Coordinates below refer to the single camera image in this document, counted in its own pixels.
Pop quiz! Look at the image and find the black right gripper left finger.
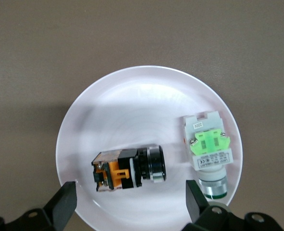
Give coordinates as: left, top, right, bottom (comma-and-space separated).
0, 180, 78, 231

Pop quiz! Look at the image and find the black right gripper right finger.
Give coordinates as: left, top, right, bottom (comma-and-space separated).
184, 180, 284, 231

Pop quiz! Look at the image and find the orange and black switch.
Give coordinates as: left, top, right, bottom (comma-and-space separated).
90, 144, 167, 193

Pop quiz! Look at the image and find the white round plate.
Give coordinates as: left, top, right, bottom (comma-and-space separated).
55, 65, 243, 231

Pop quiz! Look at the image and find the green and white switch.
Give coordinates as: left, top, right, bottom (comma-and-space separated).
181, 111, 233, 200

